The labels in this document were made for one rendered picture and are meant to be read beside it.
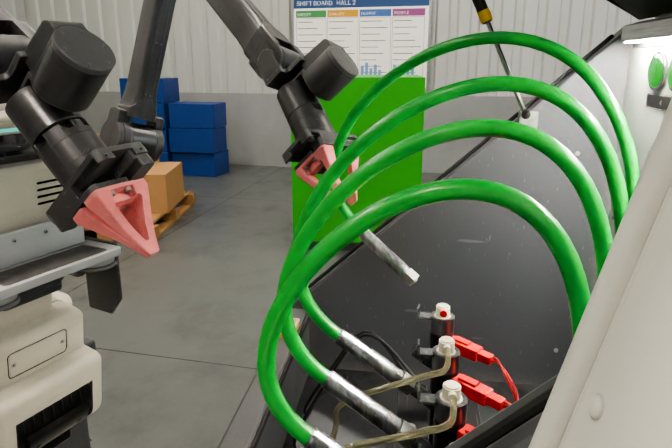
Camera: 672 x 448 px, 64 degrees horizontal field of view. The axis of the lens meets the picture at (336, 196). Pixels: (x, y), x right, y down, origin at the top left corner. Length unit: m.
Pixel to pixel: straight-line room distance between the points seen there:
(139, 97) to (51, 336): 0.50
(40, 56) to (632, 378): 0.53
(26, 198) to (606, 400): 1.03
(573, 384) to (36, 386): 1.06
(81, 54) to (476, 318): 0.75
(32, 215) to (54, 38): 0.63
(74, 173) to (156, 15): 0.65
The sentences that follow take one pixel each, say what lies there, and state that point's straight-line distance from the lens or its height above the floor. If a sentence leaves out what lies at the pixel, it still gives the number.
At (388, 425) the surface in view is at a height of 1.08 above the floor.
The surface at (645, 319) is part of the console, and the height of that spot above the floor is 1.30.
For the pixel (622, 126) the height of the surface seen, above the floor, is 1.33.
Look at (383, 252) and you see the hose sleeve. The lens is 0.73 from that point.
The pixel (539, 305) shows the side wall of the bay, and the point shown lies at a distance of 1.01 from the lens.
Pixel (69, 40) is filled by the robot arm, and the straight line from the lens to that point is 0.56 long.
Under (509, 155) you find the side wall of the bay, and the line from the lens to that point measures 0.92.
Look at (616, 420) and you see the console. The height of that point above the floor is 1.27.
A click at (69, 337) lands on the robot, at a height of 0.84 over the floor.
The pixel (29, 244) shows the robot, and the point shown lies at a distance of 1.13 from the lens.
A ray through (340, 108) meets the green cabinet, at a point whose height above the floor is 1.08.
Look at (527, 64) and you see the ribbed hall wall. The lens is 7.05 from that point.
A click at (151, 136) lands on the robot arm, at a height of 1.25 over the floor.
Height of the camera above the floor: 1.39
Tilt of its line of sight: 14 degrees down
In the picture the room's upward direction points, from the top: straight up
